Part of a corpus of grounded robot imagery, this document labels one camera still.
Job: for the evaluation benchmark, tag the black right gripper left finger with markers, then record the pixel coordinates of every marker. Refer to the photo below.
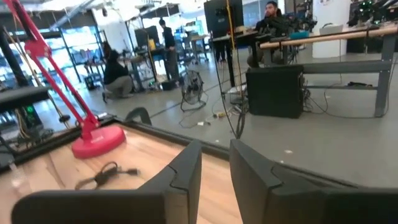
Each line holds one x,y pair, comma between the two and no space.
93,207

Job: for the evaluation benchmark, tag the black monitor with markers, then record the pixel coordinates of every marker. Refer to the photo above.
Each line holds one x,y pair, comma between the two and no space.
217,15

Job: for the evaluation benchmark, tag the wood-top workbench grey legs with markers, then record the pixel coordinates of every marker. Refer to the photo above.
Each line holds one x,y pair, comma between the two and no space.
342,67

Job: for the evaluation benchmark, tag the person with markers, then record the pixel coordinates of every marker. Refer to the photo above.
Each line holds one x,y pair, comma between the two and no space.
115,74
273,25
169,40

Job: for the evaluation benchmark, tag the black computer case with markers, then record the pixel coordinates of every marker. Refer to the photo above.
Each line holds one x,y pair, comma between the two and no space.
273,93

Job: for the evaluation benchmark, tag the black monitor desk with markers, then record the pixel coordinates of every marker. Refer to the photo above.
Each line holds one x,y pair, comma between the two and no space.
230,39

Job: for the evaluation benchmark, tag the black floor fan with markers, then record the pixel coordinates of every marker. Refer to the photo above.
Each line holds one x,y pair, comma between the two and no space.
192,87

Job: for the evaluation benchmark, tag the black computer green light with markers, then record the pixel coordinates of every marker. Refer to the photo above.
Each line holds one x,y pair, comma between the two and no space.
29,119

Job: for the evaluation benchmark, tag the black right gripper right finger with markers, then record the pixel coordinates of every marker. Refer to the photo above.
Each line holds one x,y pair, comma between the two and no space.
311,205

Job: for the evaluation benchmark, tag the yellow power plug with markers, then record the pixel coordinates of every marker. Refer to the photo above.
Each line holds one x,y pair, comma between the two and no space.
219,115

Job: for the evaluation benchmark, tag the red desk lamp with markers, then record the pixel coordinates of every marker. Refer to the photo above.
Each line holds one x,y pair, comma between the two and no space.
99,143

